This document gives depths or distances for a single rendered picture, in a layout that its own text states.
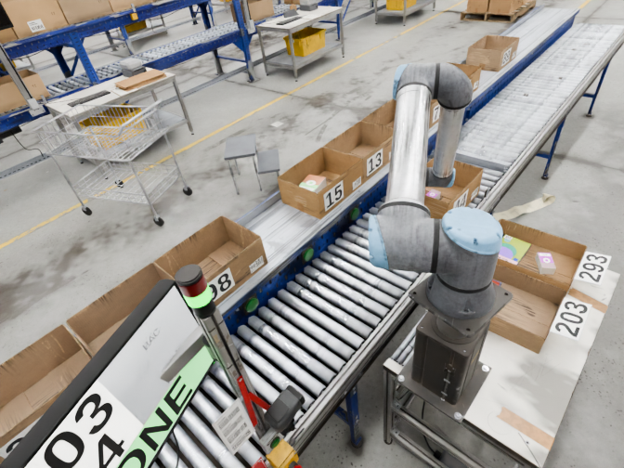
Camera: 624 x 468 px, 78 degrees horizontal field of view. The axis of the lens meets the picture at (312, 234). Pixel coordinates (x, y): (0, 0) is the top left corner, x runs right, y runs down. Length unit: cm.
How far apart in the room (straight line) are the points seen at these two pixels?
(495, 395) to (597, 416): 106
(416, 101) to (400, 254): 53
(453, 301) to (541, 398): 64
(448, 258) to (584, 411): 170
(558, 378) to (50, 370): 192
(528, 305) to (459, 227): 92
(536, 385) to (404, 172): 94
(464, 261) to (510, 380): 73
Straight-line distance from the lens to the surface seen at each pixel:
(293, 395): 121
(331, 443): 230
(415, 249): 103
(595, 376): 275
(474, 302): 115
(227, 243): 201
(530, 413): 163
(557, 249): 216
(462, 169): 243
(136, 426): 97
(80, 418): 86
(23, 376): 187
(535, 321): 184
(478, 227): 104
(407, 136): 123
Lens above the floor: 215
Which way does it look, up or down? 41 degrees down
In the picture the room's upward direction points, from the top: 9 degrees counter-clockwise
